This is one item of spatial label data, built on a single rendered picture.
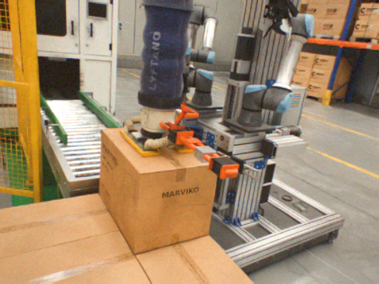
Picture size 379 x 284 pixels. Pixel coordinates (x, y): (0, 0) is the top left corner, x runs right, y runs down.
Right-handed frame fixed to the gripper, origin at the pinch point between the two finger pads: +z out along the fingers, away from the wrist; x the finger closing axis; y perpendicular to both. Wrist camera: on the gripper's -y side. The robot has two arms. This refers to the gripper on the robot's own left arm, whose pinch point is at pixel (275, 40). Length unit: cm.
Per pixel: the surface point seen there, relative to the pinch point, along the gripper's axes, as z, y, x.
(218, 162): 43, 47, 27
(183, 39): 4.2, 34.4, -23.7
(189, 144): 44, 44, 5
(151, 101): 33, 47, -26
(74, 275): 98, 88, -2
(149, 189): 66, 57, -2
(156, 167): 58, 53, -6
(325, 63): 49, -678, -432
